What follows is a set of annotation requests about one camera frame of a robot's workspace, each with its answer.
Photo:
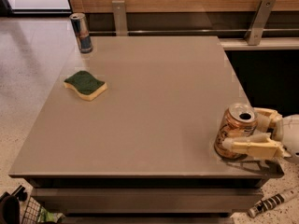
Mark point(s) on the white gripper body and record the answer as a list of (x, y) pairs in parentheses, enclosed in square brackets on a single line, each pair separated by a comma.
[(291, 133)]

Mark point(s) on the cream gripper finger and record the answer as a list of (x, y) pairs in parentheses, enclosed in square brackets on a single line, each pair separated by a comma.
[(268, 120), (259, 146)]

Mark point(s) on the orange soda can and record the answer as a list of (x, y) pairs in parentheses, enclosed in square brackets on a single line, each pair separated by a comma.
[(239, 120)]

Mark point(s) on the silver blue redbull can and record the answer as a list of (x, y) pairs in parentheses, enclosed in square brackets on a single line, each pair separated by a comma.
[(80, 27)]

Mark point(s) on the black white striped tube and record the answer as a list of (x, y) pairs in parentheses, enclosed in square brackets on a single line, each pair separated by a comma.
[(272, 202)]

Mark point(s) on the grey table drawer front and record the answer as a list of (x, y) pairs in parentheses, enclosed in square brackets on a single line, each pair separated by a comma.
[(114, 201)]

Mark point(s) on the green yellow sponge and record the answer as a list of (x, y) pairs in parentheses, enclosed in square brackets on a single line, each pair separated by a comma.
[(85, 85)]

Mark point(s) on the black object bottom left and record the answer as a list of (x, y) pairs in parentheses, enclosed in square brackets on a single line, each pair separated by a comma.
[(10, 205)]

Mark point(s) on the right metal wall bracket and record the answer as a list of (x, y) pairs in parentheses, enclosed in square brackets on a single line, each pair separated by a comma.
[(254, 34)]

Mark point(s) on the metal wall bracket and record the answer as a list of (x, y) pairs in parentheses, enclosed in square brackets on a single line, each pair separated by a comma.
[(254, 34), (120, 17)]

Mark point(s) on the horizontal metal rail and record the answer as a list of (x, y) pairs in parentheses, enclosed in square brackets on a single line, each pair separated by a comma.
[(293, 32)]

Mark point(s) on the left metal wall bracket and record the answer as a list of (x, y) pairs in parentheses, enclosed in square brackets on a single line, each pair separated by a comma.
[(120, 17)]

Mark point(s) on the wire basket with green item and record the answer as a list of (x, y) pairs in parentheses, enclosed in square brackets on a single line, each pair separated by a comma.
[(35, 213)]

